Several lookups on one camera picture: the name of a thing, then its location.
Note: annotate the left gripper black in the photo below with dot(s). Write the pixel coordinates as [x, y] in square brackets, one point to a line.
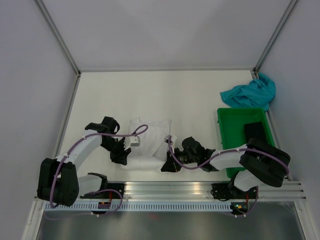
[120, 157]

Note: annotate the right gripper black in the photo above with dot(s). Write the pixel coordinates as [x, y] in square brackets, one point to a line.
[168, 165]

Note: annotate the white t shirt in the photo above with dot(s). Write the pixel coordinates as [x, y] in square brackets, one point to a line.
[151, 154]

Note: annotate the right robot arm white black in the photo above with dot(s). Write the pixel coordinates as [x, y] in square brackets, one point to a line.
[262, 164]

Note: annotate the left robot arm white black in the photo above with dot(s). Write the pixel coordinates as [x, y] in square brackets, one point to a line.
[59, 182]

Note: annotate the green plastic bin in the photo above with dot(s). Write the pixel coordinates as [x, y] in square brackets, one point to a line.
[232, 123]

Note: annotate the black rolled t shirt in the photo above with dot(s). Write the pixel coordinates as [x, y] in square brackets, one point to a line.
[255, 130]

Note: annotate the teal t shirt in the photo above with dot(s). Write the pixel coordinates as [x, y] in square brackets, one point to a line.
[258, 93]

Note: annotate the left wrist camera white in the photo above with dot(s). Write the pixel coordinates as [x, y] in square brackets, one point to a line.
[132, 141]

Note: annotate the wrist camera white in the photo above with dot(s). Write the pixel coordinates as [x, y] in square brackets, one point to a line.
[171, 140]
[132, 141]

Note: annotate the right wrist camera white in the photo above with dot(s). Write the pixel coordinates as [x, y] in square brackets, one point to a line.
[171, 140]

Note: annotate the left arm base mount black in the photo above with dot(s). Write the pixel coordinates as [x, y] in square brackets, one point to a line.
[107, 191]

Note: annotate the white slotted cable duct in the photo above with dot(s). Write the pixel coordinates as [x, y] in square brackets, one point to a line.
[137, 206]

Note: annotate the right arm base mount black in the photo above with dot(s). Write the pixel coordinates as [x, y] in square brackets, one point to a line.
[225, 191]

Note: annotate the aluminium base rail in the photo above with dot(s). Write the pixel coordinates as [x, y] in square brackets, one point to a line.
[167, 190]

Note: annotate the right aluminium frame post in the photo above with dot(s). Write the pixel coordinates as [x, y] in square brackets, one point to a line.
[274, 36]

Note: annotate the aluminium frame post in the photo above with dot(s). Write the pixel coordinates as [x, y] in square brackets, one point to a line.
[274, 36]
[57, 35]

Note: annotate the left aluminium frame post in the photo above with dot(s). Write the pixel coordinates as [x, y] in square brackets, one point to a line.
[57, 35]

